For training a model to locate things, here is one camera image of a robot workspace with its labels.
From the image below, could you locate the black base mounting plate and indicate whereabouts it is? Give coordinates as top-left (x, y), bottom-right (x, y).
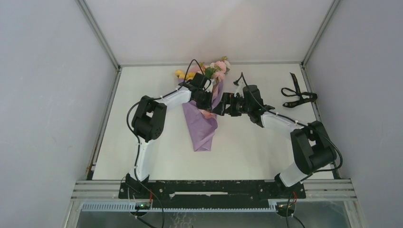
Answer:
top-left (118, 180), bottom-right (307, 208)

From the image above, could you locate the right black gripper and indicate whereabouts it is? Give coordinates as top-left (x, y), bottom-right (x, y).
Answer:
top-left (211, 93), bottom-right (251, 117)

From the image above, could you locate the white slotted cable duct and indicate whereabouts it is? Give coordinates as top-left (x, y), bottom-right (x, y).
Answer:
top-left (81, 201), bottom-right (287, 212)

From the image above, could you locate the fake flower bouquet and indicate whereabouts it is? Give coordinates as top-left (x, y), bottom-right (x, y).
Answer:
top-left (174, 56), bottom-right (231, 96)

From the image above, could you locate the purple pink wrapping paper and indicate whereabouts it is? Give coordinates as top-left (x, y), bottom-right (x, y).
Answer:
top-left (174, 68), bottom-right (223, 152)

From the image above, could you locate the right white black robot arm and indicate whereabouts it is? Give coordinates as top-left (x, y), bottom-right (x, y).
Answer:
top-left (212, 85), bottom-right (337, 198)

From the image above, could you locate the aluminium frame rail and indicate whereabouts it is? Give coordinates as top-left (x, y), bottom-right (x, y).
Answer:
top-left (71, 179), bottom-right (357, 201)

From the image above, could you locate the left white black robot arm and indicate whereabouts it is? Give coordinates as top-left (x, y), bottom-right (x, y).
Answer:
top-left (126, 73), bottom-right (213, 198)

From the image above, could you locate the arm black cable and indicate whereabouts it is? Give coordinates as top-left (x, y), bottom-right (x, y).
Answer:
top-left (125, 59), bottom-right (212, 228)
top-left (233, 72), bottom-right (344, 228)

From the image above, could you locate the black ribbon strap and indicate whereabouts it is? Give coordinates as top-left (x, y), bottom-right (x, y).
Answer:
top-left (280, 73), bottom-right (318, 109)

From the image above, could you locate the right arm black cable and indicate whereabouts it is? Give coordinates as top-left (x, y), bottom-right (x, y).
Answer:
top-left (233, 72), bottom-right (344, 228)

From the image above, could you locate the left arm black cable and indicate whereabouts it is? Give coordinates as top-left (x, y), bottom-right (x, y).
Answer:
top-left (125, 59), bottom-right (212, 228)

